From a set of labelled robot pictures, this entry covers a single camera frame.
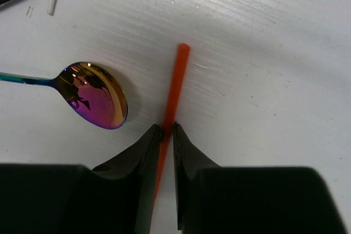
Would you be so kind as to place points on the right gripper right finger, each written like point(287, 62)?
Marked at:
point(188, 161)

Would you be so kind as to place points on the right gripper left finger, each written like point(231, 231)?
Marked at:
point(126, 196)

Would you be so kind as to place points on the orange chopstick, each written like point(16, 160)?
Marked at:
point(179, 70)

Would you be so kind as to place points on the iridescent rainbow spoon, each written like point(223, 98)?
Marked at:
point(91, 91)

